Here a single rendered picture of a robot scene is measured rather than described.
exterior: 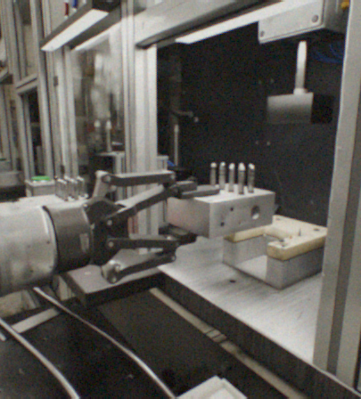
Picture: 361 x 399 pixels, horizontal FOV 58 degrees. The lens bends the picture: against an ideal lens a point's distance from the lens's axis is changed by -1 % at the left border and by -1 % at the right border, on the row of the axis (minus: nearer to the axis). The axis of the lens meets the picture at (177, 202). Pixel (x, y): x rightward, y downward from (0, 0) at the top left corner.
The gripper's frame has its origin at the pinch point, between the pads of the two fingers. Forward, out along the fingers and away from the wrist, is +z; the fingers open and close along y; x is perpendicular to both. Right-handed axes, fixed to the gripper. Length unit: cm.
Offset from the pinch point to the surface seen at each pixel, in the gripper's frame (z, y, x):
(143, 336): 17, -55, 47
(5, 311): -8, -104, 182
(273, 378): 84, -104, 45
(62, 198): -9.5, -2.2, 29.9
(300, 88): 21.1, 17.6, -0.9
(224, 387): -6.9, -15.8, -13.5
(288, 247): 12.5, -6.2, -6.7
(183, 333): 17, -41, 26
